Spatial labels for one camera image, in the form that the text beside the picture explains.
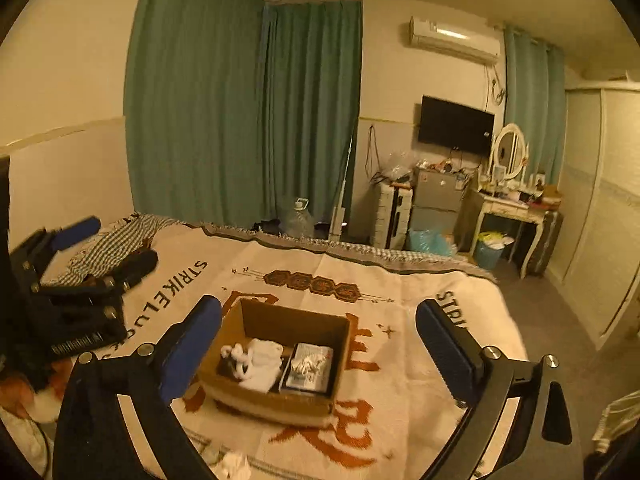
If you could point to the grey face mask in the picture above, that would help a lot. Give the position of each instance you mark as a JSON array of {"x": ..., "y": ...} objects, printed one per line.
[{"x": 308, "y": 366}]

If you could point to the checkered bed sheet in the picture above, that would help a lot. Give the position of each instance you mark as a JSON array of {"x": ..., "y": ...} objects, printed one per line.
[{"x": 105, "y": 250}]

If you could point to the cream printed blanket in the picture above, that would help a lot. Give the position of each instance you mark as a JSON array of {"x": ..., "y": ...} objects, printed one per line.
[{"x": 394, "y": 412}]

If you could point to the white soft cloth pile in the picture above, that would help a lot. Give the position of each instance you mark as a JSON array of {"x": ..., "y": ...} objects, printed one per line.
[{"x": 231, "y": 466}]

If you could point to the black-edged packaged cloth pack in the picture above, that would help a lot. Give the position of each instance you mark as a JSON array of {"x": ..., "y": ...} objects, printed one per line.
[{"x": 290, "y": 384}]

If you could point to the black wall television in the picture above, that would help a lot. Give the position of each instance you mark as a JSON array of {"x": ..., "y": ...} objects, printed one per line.
[{"x": 459, "y": 127}]

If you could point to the brown cardboard box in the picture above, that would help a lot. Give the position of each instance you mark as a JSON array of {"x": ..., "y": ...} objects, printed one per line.
[{"x": 250, "y": 318}]

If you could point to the white suitcase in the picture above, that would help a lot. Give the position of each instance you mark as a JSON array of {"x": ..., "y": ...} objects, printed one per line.
[{"x": 392, "y": 209}]

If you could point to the large green curtain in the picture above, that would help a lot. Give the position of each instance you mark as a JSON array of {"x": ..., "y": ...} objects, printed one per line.
[{"x": 235, "y": 108}]

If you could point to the white sliding wardrobe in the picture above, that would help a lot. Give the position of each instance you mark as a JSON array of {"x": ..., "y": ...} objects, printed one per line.
[{"x": 595, "y": 262}]

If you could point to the blue trash bin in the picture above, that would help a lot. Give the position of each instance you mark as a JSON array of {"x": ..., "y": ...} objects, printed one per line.
[{"x": 489, "y": 248}]

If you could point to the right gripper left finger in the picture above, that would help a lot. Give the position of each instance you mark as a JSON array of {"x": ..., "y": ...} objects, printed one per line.
[{"x": 92, "y": 440}]

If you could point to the white green plush toy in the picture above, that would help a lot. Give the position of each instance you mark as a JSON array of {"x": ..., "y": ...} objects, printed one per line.
[{"x": 240, "y": 360}]

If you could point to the small green curtain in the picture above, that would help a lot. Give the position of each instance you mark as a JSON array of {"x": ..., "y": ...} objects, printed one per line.
[{"x": 535, "y": 99}]

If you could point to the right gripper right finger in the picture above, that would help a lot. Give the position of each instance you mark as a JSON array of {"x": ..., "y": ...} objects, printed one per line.
[{"x": 541, "y": 442}]

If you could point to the white knitted glove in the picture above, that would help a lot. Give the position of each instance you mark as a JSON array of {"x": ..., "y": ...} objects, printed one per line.
[{"x": 267, "y": 362}]

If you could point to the small grey fridge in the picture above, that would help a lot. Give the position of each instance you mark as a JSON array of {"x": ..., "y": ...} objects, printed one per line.
[{"x": 437, "y": 201}]

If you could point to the white oval vanity mirror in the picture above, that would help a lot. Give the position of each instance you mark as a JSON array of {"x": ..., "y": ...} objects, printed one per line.
[{"x": 509, "y": 154}]

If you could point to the clear water bottle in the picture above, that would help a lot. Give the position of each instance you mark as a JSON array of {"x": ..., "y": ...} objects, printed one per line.
[{"x": 298, "y": 221}]

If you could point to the white dressing table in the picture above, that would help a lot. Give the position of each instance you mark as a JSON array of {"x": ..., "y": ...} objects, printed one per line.
[{"x": 534, "y": 228}]

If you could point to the white air conditioner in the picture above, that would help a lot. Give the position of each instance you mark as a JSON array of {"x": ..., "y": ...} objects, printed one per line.
[{"x": 454, "y": 41}]

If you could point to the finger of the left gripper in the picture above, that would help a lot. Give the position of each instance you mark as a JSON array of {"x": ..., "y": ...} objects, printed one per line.
[
  {"x": 38, "y": 250},
  {"x": 127, "y": 275}
]

